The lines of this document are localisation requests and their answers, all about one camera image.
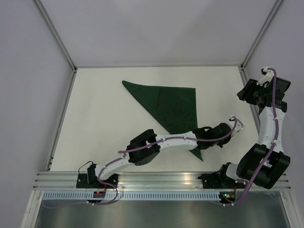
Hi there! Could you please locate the dark green cloth napkin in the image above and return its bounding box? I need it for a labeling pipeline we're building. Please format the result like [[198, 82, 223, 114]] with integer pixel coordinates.
[[122, 81, 202, 159]]

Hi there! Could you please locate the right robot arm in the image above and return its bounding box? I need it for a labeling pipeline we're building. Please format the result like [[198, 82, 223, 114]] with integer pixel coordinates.
[[217, 78, 291, 189]]

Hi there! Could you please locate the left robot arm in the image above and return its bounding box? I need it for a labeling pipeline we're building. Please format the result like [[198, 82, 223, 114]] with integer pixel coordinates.
[[87, 116, 238, 188]]

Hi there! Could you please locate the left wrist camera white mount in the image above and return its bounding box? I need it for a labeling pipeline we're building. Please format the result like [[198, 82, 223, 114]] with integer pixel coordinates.
[[228, 116, 245, 134]]

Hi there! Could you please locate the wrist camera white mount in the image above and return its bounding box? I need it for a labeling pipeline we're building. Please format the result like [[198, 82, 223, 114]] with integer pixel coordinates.
[[228, 116, 245, 134], [256, 67, 276, 87]]

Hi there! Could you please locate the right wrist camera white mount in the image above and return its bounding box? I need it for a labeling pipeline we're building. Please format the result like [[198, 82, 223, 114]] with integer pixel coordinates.
[[256, 67, 276, 87]]

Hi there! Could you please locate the right aluminium frame post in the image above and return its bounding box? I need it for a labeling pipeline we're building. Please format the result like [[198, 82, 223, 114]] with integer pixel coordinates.
[[240, 0, 285, 71]]

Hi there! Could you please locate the aluminium frame post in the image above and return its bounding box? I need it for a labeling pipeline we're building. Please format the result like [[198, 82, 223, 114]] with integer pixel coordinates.
[[240, 0, 285, 71], [32, 0, 78, 72]]

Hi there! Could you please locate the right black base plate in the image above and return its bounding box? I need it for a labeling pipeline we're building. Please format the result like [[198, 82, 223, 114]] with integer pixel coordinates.
[[198, 173, 245, 190]]

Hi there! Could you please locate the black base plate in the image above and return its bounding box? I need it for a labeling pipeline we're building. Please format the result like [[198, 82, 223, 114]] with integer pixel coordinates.
[[198, 173, 245, 190], [76, 173, 119, 189]]

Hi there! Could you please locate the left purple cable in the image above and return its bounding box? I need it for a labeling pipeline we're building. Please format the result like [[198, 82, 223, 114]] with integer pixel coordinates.
[[42, 117, 238, 209]]

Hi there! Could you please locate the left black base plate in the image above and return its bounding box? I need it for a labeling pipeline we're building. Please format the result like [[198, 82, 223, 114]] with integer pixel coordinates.
[[76, 173, 119, 189]]

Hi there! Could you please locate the aluminium front rail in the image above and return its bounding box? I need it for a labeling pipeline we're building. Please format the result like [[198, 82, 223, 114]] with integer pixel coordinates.
[[33, 171, 292, 192]]

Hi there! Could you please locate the white slotted cable duct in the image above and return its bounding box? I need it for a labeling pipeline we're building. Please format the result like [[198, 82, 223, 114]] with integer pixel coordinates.
[[43, 190, 220, 201]]

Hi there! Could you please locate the left aluminium frame post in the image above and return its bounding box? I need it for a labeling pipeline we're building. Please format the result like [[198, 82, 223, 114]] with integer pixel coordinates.
[[32, 0, 78, 72]]

